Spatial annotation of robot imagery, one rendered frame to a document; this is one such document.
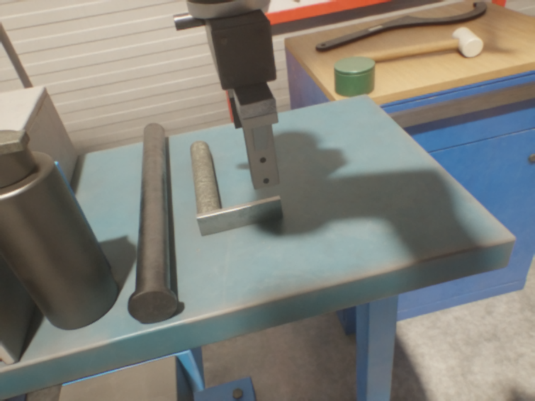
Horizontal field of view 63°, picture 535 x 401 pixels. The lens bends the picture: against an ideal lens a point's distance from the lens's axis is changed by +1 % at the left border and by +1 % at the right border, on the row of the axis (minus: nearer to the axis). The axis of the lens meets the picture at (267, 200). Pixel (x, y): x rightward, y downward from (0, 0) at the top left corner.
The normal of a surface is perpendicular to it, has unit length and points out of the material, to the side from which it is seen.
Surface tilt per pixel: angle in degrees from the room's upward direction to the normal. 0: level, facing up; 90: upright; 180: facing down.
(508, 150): 90
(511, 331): 0
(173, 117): 90
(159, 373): 0
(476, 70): 0
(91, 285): 90
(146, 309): 89
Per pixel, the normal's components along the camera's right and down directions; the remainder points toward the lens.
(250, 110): 0.20, 0.58
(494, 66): -0.13, -0.79
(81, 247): 0.96, 0.05
